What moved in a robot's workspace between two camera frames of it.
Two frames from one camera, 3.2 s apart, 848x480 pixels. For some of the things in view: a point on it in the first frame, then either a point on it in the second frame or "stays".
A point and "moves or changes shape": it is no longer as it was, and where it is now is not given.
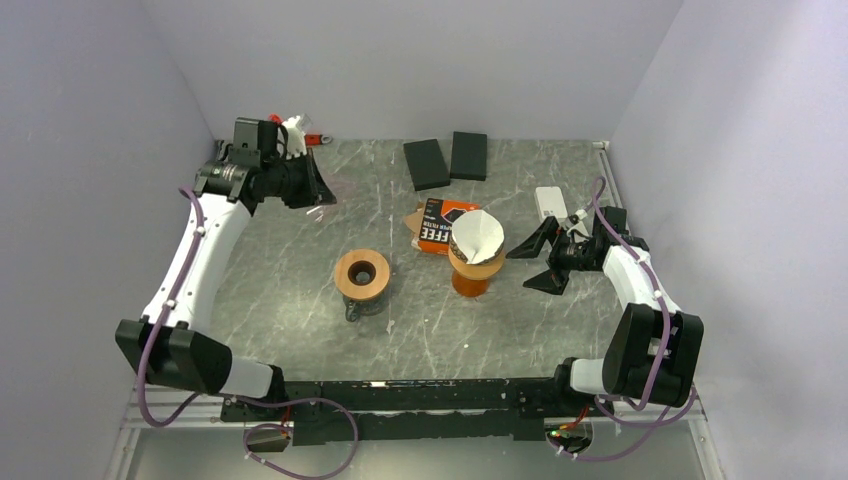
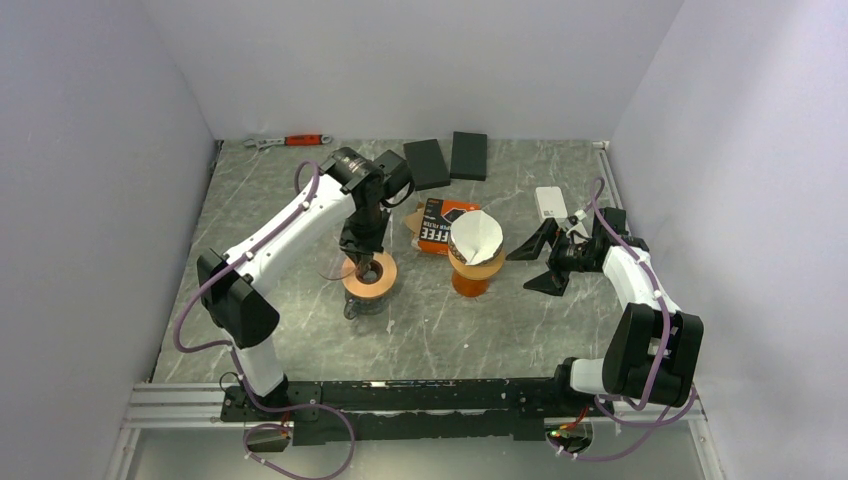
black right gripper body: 568,256 stays
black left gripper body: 278,178 to 364,230
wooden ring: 362,292 moves or changes shape
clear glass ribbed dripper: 459,255 stays
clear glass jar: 354,308 stays
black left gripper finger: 313,190 to 365,262
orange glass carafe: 469,288 stays
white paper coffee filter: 477,234 stays
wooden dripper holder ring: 477,271 stays
